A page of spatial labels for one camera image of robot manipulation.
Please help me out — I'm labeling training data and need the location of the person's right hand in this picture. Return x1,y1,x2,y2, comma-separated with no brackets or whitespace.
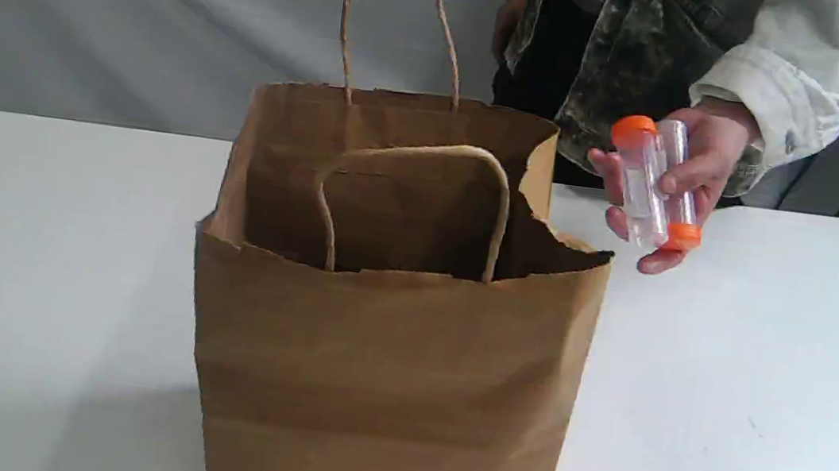
491,0,528,65

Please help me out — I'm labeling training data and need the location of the person's left hand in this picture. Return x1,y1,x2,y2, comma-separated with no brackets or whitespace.
588,97,761,240

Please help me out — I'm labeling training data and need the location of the clear tube orange cap top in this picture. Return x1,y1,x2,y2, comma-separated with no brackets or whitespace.
610,115,669,250

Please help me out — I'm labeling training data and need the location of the clear tube orange cap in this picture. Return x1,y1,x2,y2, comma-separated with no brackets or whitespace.
656,119,702,253
610,115,669,250

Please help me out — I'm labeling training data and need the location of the clear tube orange cap bottom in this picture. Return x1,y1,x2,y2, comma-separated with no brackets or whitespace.
656,119,702,253

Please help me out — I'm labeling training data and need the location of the brown paper bag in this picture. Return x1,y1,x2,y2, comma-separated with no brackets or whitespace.
194,0,613,471

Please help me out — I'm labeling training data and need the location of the white sleeve left forearm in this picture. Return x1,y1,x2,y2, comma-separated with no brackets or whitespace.
690,0,839,169

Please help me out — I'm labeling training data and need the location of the camouflage jacket torso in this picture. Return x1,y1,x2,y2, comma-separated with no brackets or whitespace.
492,0,765,190

